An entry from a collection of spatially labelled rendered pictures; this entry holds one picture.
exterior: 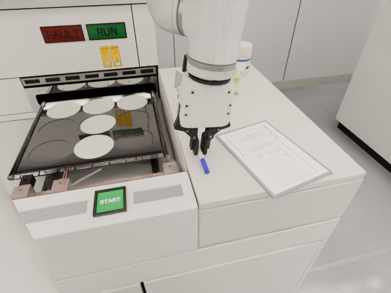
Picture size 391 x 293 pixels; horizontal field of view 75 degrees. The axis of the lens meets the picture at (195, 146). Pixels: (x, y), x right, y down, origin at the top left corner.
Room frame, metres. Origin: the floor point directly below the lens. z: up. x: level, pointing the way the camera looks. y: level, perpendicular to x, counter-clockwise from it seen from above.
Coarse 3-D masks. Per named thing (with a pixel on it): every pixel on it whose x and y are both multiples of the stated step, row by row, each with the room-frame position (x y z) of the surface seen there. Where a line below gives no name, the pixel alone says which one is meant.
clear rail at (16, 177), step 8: (160, 152) 0.50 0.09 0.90; (112, 160) 0.46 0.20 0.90; (120, 160) 0.47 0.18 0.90; (128, 160) 0.47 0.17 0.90; (136, 160) 0.47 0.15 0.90; (56, 168) 0.44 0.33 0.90; (64, 168) 0.44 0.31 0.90; (72, 168) 0.44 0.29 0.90; (80, 168) 0.44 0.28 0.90; (88, 168) 0.45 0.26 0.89; (16, 176) 0.41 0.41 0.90
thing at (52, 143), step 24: (120, 96) 0.80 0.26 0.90; (144, 96) 0.80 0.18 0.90; (48, 120) 0.65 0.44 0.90; (72, 120) 0.65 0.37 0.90; (120, 120) 0.65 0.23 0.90; (144, 120) 0.65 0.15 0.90; (48, 144) 0.53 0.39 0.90; (72, 144) 0.53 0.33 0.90; (120, 144) 0.53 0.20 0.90; (144, 144) 0.53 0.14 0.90; (24, 168) 0.44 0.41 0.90; (48, 168) 0.44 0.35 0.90
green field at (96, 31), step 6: (108, 24) 0.85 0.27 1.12; (114, 24) 0.86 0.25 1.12; (120, 24) 0.86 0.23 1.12; (90, 30) 0.84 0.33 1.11; (96, 30) 0.85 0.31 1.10; (102, 30) 0.85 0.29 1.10; (108, 30) 0.85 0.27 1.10; (114, 30) 0.86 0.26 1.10; (120, 30) 0.86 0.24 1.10; (90, 36) 0.84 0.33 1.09; (96, 36) 0.84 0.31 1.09; (102, 36) 0.85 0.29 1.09; (108, 36) 0.85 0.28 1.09; (114, 36) 0.86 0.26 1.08; (120, 36) 0.86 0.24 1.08
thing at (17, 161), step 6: (42, 102) 0.75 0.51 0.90; (42, 108) 0.72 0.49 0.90; (36, 120) 0.65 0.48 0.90; (30, 132) 0.58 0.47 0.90; (30, 138) 0.56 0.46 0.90; (24, 144) 0.53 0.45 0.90; (24, 150) 0.51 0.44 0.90; (18, 156) 0.48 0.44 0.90; (18, 162) 0.46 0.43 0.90; (12, 168) 0.44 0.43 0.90
